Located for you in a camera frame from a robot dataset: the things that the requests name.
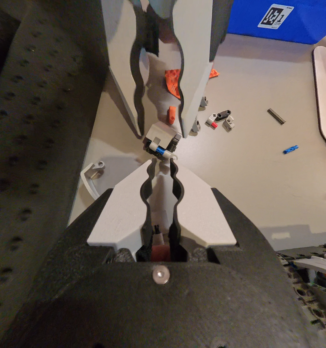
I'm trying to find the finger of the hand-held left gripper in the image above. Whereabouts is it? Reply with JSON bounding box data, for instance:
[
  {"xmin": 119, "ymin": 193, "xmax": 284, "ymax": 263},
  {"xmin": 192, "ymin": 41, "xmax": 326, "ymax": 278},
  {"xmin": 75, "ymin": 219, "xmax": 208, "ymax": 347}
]
[
  {"xmin": 101, "ymin": 0, "xmax": 153, "ymax": 138},
  {"xmin": 171, "ymin": 0, "xmax": 215, "ymax": 138}
]

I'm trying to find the blue plastic bin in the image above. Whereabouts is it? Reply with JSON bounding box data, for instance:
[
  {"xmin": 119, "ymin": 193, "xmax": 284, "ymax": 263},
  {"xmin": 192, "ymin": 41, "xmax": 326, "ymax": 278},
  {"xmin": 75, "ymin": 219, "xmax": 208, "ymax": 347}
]
[{"xmin": 227, "ymin": 0, "xmax": 326, "ymax": 45}]

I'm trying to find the grey bracket with pins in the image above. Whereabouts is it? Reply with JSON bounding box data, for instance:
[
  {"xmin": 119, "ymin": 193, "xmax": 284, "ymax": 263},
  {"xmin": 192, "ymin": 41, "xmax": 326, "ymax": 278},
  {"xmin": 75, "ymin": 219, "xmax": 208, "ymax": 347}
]
[{"xmin": 151, "ymin": 222, "xmax": 169, "ymax": 245}]

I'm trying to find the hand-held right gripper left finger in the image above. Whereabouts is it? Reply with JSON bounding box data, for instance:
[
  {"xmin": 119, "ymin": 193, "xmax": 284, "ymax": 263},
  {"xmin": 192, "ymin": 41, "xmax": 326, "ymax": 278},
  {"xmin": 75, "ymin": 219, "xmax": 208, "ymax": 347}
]
[{"xmin": 87, "ymin": 159, "xmax": 157, "ymax": 256}]

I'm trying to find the grey curved toy part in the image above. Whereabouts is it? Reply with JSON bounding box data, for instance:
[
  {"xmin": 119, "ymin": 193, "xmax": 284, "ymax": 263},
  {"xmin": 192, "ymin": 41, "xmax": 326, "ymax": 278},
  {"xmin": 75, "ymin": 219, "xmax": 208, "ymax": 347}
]
[{"xmin": 80, "ymin": 161, "xmax": 106, "ymax": 200}]

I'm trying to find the black foam pad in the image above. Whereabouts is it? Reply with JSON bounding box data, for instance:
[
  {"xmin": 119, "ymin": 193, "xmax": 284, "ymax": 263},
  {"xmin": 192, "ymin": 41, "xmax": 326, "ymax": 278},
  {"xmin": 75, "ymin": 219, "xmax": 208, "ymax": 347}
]
[{"xmin": 0, "ymin": 0, "xmax": 110, "ymax": 337}]

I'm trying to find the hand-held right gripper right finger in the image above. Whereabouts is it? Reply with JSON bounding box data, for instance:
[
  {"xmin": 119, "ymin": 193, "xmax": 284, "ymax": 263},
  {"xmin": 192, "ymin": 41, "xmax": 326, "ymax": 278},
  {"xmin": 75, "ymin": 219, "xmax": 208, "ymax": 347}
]
[{"xmin": 169, "ymin": 159, "xmax": 238, "ymax": 253}]

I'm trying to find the black connector pin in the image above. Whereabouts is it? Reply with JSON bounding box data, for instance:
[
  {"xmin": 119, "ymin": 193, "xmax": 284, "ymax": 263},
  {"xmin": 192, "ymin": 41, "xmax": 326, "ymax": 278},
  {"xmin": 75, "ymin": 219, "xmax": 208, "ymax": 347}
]
[{"xmin": 267, "ymin": 108, "xmax": 287, "ymax": 125}]

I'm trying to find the grey orange tracked toy robot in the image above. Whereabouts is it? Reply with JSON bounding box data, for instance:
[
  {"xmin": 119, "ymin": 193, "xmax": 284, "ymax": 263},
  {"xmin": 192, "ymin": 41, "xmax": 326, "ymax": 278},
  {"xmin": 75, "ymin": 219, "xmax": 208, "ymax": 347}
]
[{"xmin": 276, "ymin": 242, "xmax": 326, "ymax": 348}]

